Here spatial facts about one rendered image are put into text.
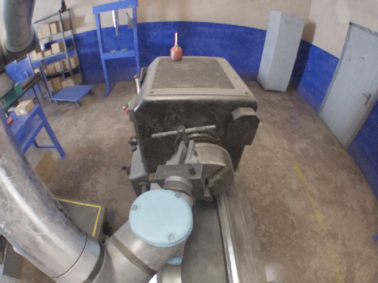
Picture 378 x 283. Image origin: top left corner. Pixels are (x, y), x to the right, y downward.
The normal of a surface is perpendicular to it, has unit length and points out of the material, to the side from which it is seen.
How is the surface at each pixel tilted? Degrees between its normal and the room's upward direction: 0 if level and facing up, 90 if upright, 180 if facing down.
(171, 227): 6
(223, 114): 90
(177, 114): 90
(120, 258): 4
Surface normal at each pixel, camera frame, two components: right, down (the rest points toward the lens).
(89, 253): 0.91, -0.40
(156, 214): 0.14, -0.74
